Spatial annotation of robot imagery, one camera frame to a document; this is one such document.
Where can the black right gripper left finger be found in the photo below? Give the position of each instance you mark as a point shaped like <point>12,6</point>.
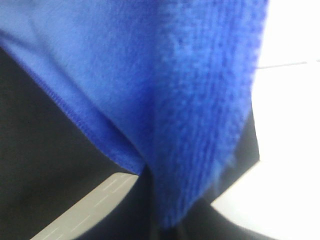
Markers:
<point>133,217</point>

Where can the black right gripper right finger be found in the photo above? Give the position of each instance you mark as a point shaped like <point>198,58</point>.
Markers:
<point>203,222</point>

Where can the blue microfibre towel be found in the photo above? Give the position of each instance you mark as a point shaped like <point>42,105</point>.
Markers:
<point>163,84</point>

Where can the white slotted storage bin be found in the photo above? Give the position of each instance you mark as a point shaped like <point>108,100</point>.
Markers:
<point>89,210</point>

